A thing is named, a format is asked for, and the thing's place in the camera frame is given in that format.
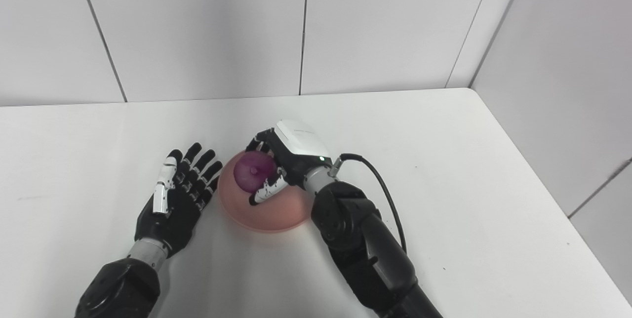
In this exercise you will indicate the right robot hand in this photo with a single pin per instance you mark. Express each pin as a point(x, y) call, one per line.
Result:
point(294, 155)

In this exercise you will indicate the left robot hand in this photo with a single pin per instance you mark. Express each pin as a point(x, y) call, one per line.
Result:
point(175, 204)

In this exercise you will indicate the purple onion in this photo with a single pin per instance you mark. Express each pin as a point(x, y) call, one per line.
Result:
point(253, 172)

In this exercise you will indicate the pink plate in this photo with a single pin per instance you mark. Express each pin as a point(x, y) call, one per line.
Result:
point(261, 209)

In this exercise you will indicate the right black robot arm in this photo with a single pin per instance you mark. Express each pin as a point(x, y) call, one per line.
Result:
point(360, 239)

